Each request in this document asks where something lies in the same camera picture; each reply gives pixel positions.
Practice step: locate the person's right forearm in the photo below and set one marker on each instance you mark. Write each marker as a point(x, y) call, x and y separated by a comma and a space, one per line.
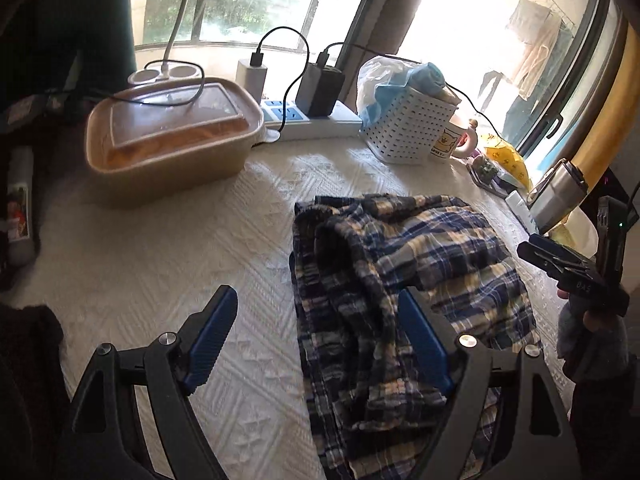
point(607, 430)

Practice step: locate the small potted plant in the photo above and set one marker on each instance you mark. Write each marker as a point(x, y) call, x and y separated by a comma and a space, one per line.
point(485, 171)

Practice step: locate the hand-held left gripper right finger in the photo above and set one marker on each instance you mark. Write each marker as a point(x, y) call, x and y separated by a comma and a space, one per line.
point(424, 345)

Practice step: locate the black charger plug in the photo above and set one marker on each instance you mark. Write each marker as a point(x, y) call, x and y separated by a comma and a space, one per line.
point(320, 89)

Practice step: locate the blue plaid pants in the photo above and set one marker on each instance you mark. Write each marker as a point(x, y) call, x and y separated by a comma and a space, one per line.
point(400, 280)

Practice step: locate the beige lidded lunch box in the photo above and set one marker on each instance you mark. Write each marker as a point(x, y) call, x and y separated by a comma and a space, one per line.
point(172, 135)

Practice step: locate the person's right hand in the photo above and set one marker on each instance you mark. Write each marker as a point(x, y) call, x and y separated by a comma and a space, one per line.
point(592, 347)

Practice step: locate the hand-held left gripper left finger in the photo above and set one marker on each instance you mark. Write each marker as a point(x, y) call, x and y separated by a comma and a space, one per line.
point(215, 337)

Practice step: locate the white textured tablecloth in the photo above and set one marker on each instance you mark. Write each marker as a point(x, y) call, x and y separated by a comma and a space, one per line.
point(165, 260)

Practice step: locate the white gooseneck desk lamp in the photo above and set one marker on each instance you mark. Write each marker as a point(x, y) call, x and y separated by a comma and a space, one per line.
point(175, 35)

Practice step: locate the stainless steel tumbler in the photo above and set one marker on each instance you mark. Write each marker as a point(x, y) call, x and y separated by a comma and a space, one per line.
point(556, 195)

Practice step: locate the clear plastic bag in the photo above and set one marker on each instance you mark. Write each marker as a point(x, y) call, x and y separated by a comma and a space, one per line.
point(382, 82)

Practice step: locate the white tube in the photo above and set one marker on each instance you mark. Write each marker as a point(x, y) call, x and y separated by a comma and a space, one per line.
point(520, 207)

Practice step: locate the white perforated basket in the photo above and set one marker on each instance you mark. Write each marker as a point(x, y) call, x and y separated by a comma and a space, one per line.
point(410, 130)

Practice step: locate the balcony railing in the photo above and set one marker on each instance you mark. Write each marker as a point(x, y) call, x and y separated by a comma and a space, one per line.
point(250, 5)

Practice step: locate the hanging laundry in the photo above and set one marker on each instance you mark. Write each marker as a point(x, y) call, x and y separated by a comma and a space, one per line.
point(535, 50)

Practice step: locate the yellow snack packet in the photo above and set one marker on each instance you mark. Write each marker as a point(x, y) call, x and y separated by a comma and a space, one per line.
point(506, 157)

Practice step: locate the yellow curtain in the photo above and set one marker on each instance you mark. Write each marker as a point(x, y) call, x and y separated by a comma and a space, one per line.
point(605, 125)

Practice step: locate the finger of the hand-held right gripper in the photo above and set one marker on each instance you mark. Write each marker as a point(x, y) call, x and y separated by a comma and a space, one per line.
point(547, 266)
point(557, 251)

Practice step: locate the light blue rolled item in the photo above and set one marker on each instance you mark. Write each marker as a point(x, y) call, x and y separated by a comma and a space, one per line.
point(431, 77)

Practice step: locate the dark green curtain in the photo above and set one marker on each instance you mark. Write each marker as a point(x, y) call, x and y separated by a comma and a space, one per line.
point(65, 20)

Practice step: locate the small white bottle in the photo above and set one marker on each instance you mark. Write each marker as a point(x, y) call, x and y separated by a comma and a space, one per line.
point(20, 205)

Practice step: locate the black cloth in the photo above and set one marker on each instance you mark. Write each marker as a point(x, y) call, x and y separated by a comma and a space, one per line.
point(27, 375)

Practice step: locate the cream mug with bear print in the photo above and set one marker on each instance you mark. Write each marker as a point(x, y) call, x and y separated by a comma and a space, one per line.
point(450, 144)

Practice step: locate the white power strip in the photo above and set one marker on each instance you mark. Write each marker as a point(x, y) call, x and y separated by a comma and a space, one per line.
point(312, 121)

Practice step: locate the white charger plug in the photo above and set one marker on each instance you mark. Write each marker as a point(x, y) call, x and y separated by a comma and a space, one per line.
point(251, 79)

